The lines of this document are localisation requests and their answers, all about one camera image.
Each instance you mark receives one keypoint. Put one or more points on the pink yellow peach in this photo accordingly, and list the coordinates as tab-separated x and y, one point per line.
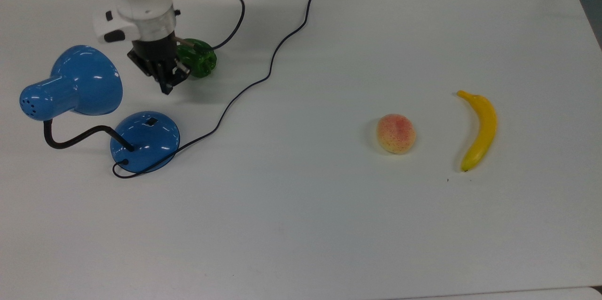
396	134

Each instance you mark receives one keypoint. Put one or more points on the green bell pepper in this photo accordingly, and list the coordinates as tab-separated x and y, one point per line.
203	61

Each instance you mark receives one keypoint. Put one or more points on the yellow banana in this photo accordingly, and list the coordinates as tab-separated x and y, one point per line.
484	126

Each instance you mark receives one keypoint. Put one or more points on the blue gooseneck desk lamp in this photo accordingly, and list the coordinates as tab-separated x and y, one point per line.
87	79

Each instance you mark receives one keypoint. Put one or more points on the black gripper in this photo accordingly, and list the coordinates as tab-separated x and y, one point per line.
155	58

